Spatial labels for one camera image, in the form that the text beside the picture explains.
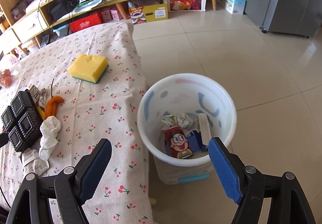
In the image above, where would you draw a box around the blue white carton box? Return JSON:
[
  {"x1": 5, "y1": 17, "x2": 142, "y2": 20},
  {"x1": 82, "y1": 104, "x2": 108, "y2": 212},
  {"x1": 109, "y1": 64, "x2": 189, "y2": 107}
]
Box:
[{"x1": 221, "y1": 0, "x2": 246, "y2": 15}]

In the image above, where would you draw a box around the shrivelled orange pepper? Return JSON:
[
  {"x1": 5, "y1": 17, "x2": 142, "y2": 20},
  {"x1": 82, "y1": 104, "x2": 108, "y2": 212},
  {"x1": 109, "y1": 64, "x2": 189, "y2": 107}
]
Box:
[{"x1": 44, "y1": 78, "x2": 64, "y2": 121}]

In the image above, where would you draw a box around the small white cabinet drawer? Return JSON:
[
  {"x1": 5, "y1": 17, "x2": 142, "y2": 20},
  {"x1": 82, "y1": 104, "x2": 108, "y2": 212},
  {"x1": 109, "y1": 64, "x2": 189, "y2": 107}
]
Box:
[{"x1": 12, "y1": 10, "x2": 49, "y2": 43}]

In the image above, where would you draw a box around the blue paper carton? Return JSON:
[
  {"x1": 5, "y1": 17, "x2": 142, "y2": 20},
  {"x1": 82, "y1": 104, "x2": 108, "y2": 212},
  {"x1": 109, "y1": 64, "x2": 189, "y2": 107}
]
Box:
[{"x1": 187, "y1": 130, "x2": 209, "y2": 152}]

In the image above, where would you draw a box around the green white bag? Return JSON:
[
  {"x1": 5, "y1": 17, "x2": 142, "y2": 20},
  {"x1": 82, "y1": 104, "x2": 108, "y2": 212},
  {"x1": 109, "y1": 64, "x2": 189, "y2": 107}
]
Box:
[{"x1": 75, "y1": 0, "x2": 105, "y2": 10}]

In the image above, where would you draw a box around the white tissue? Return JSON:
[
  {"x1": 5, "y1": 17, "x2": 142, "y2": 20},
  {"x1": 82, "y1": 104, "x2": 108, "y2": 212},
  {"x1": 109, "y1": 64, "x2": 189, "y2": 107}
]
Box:
[{"x1": 39, "y1": 115, "x2": 62, "y2": 160}]

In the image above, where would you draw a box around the glass teapot with wooden lid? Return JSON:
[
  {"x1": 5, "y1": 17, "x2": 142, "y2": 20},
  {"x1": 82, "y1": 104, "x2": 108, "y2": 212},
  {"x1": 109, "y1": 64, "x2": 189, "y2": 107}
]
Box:
[{"x1": 0, "y1": 53, "x2": 22, "y2": 76}]

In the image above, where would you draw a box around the red gift box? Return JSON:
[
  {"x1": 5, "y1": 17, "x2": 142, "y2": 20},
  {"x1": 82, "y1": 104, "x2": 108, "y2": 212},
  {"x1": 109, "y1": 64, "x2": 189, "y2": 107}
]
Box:
[{"x1": 68, "y1": 12, "x2": 103, "y2": 33}]

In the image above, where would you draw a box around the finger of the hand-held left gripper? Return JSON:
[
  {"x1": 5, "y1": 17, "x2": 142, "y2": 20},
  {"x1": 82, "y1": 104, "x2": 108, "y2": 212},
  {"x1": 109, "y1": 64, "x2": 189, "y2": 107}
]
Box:
[{"x1": 0, "y1": 132, "x2": 10, "y2": 147}]

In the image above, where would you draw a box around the white paper ball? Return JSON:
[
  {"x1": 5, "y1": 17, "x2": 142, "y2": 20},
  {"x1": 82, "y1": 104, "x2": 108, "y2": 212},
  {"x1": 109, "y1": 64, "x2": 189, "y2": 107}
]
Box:
[{"x1": 161, "y1": 112, "x2": 194, "y2": 130}]

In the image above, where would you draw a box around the wooden tv cabinet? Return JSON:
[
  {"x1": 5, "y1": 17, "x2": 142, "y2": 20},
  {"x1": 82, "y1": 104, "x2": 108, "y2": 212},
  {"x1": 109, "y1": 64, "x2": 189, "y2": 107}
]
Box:
[{"x1": 0, "y1": 0, "x2": 233, "y2": 56}]

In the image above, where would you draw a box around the yellow cardboard box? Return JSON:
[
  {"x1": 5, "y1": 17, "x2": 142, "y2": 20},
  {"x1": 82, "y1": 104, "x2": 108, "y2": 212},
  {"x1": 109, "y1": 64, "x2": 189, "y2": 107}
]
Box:
[{"x1": 142, "y1": 4, "x2": 168, "y2": 22}]

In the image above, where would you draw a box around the red cartoon drink can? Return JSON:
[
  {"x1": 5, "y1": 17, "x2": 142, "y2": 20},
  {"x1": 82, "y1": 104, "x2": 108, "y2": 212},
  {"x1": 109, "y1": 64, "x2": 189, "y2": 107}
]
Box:
[{"x1": 163, "y1": 125, "x2": 194, "y2": 159}]

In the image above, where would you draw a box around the clear storage box blue latch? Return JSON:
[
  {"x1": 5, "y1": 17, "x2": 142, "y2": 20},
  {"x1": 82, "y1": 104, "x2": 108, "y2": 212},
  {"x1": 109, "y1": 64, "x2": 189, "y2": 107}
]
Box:
[{"x1": 153, "y1": 156, "x2": 214, "y2": 185}]

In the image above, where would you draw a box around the black set-top device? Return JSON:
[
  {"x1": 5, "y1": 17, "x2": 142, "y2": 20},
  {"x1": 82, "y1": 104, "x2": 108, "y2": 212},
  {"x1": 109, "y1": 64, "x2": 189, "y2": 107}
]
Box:
[{"x1": 49, "y1": 0, "x2": 78, "y2": 22}]

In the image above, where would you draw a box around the black plastic cell tray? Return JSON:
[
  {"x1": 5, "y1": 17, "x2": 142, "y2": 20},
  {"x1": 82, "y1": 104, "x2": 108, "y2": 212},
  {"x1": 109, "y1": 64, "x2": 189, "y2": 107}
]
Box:
[{"x1": 1, "y1": 89, "x2": 43, "y2": 152}]

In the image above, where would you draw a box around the yellow green sponge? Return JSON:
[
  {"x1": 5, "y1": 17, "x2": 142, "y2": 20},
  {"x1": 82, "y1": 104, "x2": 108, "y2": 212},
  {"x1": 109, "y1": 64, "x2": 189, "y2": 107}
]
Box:
[{"x1": 67, "y1": 53, "x2": 109, "y2": 84}]

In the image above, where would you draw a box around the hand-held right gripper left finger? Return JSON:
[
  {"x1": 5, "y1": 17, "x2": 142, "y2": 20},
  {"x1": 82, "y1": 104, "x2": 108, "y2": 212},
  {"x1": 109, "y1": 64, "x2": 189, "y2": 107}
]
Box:
[{"x1": 7, "y1": 138, "x2": 112, "y2": 224}]

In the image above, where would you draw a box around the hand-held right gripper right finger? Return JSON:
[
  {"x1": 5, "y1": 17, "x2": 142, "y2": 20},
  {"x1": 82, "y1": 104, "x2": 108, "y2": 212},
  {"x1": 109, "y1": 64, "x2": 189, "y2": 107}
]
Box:
[{"x1": 208, "y1": 137, "x2": 316, "y2": 224}]

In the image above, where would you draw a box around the wooden open shelf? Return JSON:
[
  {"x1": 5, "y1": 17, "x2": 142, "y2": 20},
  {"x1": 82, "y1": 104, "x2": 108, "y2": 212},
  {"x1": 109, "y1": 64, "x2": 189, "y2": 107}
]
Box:
[{"x1": 0, "y1": 0, "x2": 26, "y2": 33}]

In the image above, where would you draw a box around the white plastic bucket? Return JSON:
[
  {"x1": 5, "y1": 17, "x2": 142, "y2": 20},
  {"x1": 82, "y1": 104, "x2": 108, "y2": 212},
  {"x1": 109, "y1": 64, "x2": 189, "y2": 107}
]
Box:
[{"x1": 136, "y1": 73, "x2": 237, "y2": 165}]

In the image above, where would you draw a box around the small white black carton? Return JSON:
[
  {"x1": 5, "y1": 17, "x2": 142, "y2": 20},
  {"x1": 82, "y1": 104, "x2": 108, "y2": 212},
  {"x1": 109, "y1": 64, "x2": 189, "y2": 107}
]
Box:
[{"x1": 28, "y1": 85, "x2": 47, "y2": 104}]

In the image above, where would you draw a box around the cherry print tablecloth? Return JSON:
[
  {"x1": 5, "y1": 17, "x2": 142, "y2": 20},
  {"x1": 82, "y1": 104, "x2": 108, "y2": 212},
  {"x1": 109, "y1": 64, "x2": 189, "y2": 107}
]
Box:
[{"x1": 0, "y1": 21, "x2": 154, "y2": 224}]

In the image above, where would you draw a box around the printed wrapper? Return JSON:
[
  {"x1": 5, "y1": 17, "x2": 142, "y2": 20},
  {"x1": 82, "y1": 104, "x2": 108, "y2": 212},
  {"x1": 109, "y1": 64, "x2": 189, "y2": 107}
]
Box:
[{"x1": 21, "y1": 148, "x2": 49, "y2": 176}]

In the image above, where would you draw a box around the colourful lion mask toy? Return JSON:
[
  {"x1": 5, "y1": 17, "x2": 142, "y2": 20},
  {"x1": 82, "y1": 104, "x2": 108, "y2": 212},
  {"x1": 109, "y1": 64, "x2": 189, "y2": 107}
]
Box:
[{"x1": 128, "y1": 1, "x2": 148, "y2": 24}]

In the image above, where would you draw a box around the fish print storage box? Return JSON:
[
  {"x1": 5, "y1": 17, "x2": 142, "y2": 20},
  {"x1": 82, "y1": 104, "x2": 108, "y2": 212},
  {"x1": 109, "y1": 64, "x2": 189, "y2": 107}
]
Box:
[{"x1": 165, "y1": 0, "x2": 208, "y2": 12}]

